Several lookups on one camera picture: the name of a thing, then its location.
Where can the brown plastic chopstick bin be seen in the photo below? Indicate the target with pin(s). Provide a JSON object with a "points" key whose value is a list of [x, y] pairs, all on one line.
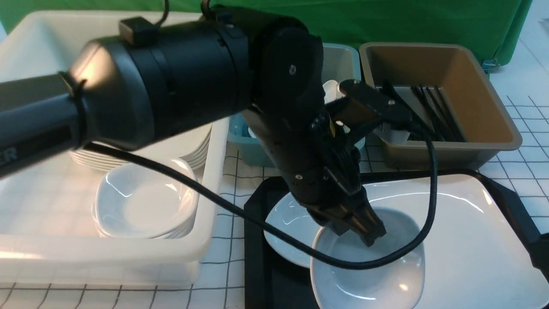
{"points": [[452, 75]]}

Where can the stack of white bowls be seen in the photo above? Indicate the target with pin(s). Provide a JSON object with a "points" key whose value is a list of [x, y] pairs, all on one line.
{"points": [[133, 202]]}

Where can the white bowl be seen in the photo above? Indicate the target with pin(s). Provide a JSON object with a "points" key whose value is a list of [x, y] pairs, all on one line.
{"points": [[293, 219]]}

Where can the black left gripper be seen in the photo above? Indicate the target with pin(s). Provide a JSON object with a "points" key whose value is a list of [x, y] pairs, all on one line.
{"points": [[320, 164]]}

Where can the green backdrop cloth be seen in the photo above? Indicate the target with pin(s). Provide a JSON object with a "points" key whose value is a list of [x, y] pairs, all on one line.
{"points": [[488, 28]]}

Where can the wrist camera mount plate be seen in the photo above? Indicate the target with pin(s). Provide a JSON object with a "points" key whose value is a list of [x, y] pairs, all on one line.
{"points": [[369, 107]]}

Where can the large white plastic bin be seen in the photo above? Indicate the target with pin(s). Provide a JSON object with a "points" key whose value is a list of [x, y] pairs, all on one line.
{"points": [[48, 234]]}

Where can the blue plastic spoon bin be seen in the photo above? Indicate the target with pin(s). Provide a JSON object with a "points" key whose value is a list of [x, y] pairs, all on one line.
{"points": [[341, 62]]}

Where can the black serving tray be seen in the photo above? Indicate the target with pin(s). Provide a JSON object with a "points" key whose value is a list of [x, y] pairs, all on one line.
{"points": [[271, 282]]}

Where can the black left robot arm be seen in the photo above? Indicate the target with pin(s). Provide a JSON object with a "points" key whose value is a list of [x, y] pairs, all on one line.
{"points": [[151, 83]]}

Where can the stack of white plates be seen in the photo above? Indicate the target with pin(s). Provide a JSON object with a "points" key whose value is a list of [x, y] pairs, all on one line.
{"points": [[191, 147]]}

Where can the checkered white tablecloth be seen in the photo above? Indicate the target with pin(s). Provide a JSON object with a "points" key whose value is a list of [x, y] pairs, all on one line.
{"points": [[523, 88]]}

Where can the large white square plate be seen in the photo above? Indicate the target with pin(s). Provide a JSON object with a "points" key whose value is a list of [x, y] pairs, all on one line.
{"points": [[473, 260]]}

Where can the black chopsticks in bin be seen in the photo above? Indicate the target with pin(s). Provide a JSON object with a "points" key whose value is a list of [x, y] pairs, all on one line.
{"points": [[429, 110]]}

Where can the white bowl front tray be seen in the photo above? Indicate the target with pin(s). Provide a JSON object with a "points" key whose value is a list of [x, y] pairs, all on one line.
{"points": [[398, 285]]}

